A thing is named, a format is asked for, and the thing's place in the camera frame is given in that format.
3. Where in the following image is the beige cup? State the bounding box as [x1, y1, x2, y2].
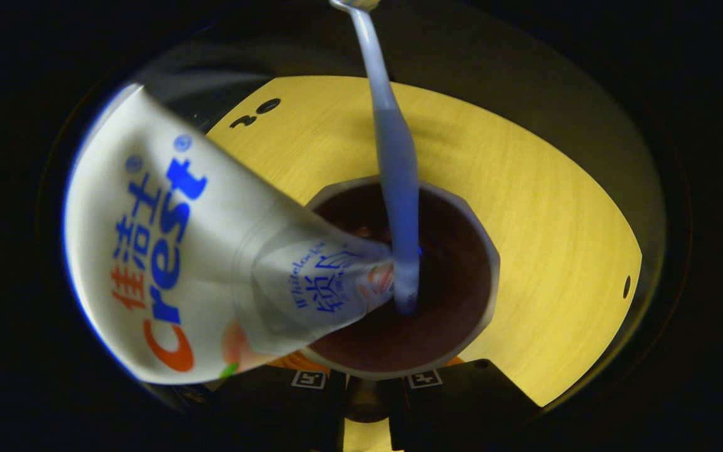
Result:
[302, 176, 501, 422]

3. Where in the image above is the light blue toothbrush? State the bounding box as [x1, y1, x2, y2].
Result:
[329, 0, 422, 315]

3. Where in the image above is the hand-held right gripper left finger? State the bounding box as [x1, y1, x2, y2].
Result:
[208, 355, 346, 452]

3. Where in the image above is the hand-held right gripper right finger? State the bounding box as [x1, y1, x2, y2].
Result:
[390, 357, 541, 452]

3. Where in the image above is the wooden desktop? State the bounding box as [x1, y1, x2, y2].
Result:
[206, 75, 643, 452]

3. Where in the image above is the white toothpaste tube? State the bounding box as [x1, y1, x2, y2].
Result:
[63, 83, 395, 385]

